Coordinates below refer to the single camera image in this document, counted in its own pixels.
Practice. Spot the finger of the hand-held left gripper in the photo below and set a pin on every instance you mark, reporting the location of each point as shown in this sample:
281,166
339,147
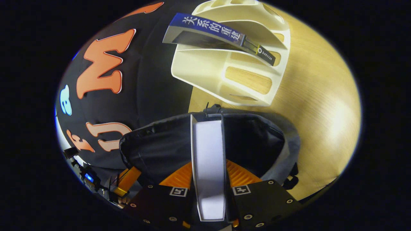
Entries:
128,181

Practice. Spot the blue book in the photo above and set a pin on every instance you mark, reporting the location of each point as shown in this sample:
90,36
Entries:
208,27

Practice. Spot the grey black schoolbag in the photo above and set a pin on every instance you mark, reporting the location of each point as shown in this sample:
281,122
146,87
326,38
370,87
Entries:
257,141

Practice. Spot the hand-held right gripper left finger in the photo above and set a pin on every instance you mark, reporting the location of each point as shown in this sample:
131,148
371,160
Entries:
154,205

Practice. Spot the dark grey book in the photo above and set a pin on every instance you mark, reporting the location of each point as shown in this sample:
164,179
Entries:
208,160

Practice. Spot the black backdrop cloth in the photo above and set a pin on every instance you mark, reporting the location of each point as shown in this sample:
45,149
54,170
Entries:
147,89

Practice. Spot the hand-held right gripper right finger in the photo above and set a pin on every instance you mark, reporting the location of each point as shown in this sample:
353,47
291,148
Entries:
263,202

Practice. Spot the white plastic bookshelf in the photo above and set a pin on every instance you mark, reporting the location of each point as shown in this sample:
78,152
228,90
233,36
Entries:
205,70

